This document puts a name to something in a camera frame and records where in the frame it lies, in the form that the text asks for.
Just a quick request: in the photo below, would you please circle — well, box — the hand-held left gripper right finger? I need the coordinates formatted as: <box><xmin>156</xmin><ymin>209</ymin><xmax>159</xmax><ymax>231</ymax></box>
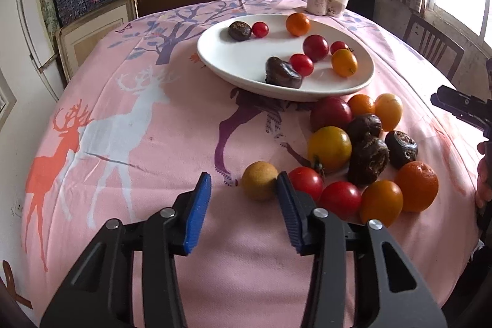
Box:
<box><xmin>276</xmin><ymin>171</ymin><xmax>448</xmax><ymax>328</ymax></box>

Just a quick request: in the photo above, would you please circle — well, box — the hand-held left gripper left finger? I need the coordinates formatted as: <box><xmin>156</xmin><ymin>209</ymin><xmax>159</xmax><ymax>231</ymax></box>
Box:
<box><xmin>39</xmin><ymin>172</ymin><xmax>212</xmax><ymax>328</ymax></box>

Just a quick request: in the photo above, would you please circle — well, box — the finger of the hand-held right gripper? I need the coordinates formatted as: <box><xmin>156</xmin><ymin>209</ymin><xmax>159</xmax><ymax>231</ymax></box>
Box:
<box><xmin>430</xmin><ymin>85</ymin><xmax>492</xmax><ymax>139</ymax></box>

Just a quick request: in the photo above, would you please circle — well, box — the yellow-brown round fruit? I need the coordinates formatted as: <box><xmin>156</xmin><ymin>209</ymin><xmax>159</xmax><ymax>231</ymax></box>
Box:
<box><xmin>241</xmin><ymin>161</ymin><xmax>280</xmax><ymax>202</ymax></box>

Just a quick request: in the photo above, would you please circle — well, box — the white oval plate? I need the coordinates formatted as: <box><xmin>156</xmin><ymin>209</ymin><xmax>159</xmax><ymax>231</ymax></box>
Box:
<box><xmin>197</xmin><ymin>14</ymin><xmax>375</xmax><ymax>102</ymax></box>

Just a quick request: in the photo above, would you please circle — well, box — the person's right hand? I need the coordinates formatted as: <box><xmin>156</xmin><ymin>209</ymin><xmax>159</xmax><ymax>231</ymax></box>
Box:
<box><xmin>476</xmin><ymin>141</ymin><xmax>492</xmax><ymax>210</ymax></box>

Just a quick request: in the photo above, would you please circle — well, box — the dark wooden chair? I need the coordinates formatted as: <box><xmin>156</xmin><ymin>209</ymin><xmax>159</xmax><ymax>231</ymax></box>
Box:
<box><xmin>402</xmin><ymin>13</ymin><xmax>466</xmax><ymax>81</ymax></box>

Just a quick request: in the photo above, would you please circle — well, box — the yellow-orange tomato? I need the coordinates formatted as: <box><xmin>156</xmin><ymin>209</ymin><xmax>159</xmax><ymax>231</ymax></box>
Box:
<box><xmin>375</xmin><ymin>93</ymin><xmax>404</xmax><ymax>132</ymax></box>
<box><xmin>331</xmin><ymin>49</ymin><xmax>358</xmax><ymax>78</ymax></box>

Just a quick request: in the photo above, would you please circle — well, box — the large yellow tomato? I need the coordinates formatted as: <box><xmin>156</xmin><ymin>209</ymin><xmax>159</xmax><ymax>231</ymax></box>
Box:
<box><xmin>307</xmin><ymin>126</ymin><xmax>353</xmax><ymax>172</ymax></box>

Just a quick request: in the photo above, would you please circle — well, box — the dark brown water chestnut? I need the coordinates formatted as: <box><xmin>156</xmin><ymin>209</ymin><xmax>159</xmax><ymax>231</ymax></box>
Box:
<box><xmin>385</xmin><ymin>130</ymin><xmax>419</xmax><ymax>169</ymax></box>
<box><xmin>347</xmin><ymin>113</ymin><xmax>383</xmax><ymax>143</ymax></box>
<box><xmin>348</xmin><ymin>136</ymin><xmax>390</xmax><ymax>186</ymax></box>
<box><xmin>265</xmin><ymin>57</ymin><xmax>304</xmax><ymax>89</ymax></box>
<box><xmin>228</xmin><ymin>21</ymin><xmax>253</xmax><ymax>41</ymax></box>

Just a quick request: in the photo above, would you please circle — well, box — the pink deer printed tablecloth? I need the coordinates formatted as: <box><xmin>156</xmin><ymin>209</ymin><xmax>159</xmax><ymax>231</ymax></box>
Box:
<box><xmin>21</xmin><ymin>0</ymin><xmax>486</xmax><ymax>328</ymax></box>

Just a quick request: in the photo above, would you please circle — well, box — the large orange mandarin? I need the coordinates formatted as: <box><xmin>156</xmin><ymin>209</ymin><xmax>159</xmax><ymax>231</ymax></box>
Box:
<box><xmin>395</xmin><ymin>161</ymin><xmax>439</xmax><ymax>213</ymax></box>

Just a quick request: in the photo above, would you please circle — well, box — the orange tomato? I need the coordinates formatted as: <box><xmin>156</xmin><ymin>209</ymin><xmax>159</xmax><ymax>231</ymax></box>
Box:
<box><xmin>359</xmin><ymin>180</ymin><xmax>404</xmax><ymax>228</ymax></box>

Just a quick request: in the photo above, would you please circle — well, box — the small orange mandarin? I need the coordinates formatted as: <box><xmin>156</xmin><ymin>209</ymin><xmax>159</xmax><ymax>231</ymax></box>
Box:
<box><xmin>286</xmin><ymin>12</ymin><xmax>311</xmax><ymax>37</ymax></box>
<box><xmin>347</xmin><ymin>94</ymin><xmax>376</xmax><ymax>117</ymax></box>

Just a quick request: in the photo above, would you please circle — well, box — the dark red tomato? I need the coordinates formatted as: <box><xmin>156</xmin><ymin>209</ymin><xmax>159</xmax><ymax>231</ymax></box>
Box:
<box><xmin>310</xmin><ymin>96</ymin><xmax>353</xmax><ymax>132</ymax></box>

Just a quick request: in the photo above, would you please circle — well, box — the white paper cup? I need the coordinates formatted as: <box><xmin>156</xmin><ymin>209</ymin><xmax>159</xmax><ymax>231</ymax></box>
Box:
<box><xmin>327</xmin><ymin>0</ymin><xmax>351</xmax><ymax>18</ymax></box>

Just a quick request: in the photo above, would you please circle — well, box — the white drink can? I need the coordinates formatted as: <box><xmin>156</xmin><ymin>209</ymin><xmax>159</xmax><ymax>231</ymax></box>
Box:
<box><xmin>306</xmin><ymin>0</ymin><xmax>329</xmax><ymax>16</ymax></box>

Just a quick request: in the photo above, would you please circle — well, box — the beige wooden cabinet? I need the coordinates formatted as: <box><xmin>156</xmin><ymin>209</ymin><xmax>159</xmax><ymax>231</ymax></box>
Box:
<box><xmin>56</xmin><ymin>0</ymin><xmax>139</xmax><ymax>83</ymax></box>

